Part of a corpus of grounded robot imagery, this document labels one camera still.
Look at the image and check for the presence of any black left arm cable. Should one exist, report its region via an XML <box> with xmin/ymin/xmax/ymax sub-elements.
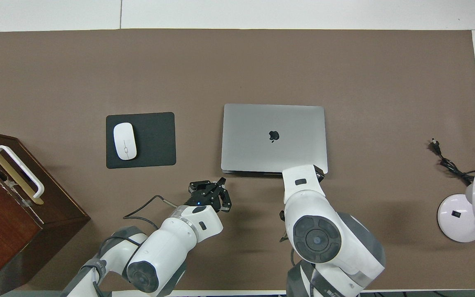
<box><xmin>123</xmin><ymin>195</ymin><xmax>180</xmax><ymax>229</ymax></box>

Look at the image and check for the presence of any white computer mouse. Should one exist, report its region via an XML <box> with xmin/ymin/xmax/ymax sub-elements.
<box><xmin>113</xmin><ymin>123</ymin><xmax>137</xmax><ymax>160</ymax></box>

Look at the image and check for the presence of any brown table mat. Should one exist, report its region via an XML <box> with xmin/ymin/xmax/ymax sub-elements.
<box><xmin>0</xmin><ymin>29</ymin><xmax>475</xmax><ymax>291</ymax></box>

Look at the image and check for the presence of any black mouse pad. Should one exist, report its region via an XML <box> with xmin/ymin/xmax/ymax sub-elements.
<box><xmin>106</xmin><ymin>112</ymin><xmax>177</xmax><ymax>169</ymax></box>

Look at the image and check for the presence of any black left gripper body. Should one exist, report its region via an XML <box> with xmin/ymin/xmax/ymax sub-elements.
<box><xmin>185</xmin><ymin>191</ymin><xmax>221</xmax><ymax>211</ymax></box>

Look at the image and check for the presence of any white desk lamp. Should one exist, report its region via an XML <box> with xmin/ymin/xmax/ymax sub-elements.
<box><xmin>437</xmin><ymin>170</ymin><xmax>475</xmax><ymax>243</ymax></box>

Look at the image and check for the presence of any white box handle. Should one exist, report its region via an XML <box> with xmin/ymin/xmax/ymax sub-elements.
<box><xmin>0</xmin><ymin>145</ymin><xmax>45</xmax><ymax>199</ymax></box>

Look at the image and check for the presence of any dark wooden box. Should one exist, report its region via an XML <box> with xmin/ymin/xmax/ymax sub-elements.
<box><xmin>0</xmin><ymin>129</ymin><xmax>91</xmax><ymax>295</ymax></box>

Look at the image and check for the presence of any silver laptop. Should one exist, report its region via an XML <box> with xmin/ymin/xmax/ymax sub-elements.
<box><xmin>220</xmin><ymin>103</ymin><xmax>329</xmax><ymax>179</ymax></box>

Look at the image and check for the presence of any black lamp power cable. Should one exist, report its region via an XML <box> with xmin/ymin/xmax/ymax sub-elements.
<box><xmin>429</xmin><ymin>139</ymin><xmax>475</xmax><ymax>185</ymax></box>

